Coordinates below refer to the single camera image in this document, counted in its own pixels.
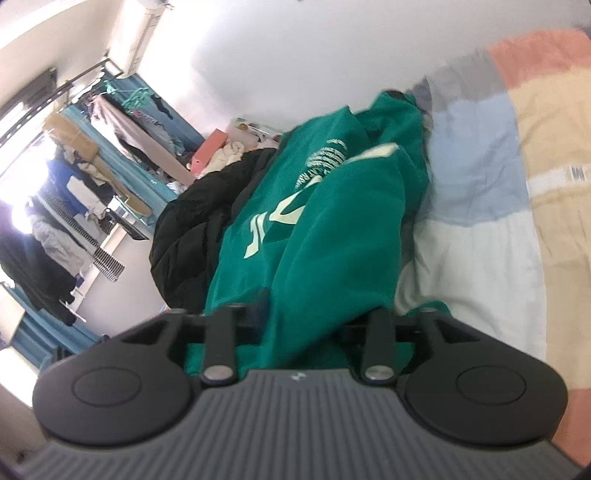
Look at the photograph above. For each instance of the green hoodie with white print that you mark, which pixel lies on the green hoodie with white print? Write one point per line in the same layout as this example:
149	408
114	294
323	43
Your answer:
321	237

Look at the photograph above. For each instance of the teal clothes hanger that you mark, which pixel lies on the teal clothes hanger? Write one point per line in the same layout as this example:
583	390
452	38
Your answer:
128	99

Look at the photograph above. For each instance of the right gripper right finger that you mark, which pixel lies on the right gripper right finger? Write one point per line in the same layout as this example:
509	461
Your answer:
460	383

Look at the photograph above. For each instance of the black puffer jacket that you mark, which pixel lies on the black puffer jacket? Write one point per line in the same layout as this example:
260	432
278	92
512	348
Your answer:
188	233

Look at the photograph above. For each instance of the cream folded cloth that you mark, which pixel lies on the cream folded cloth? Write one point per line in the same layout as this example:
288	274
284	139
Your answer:
224	156

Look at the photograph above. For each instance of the white air conditioner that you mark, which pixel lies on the white air conditioner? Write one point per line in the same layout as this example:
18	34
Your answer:
134	26

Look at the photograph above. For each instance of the pink shoe box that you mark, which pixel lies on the pink shoe box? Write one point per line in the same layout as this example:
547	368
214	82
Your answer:
201	158

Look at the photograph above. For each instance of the hanging beige pink garment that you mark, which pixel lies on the hanging beige pink garment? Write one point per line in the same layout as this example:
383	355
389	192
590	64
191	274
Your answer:
127	130

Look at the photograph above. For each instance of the patchwork pastel bed quilt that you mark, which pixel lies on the patchwork pastel bed quilt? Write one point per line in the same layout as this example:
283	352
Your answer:
503	235

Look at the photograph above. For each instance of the light blue curtain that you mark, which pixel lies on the light blue curtain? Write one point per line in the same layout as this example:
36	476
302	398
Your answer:
56	216

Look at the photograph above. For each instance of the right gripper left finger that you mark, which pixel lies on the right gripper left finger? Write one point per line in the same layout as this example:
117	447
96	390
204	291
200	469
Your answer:
128	389

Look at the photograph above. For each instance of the printed white pillow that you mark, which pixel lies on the printed white pillow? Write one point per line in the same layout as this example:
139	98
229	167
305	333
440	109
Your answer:
252	134

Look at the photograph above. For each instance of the hanging tan coat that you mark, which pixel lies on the hanging tan coat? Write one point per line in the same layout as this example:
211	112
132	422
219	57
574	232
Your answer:
68	134

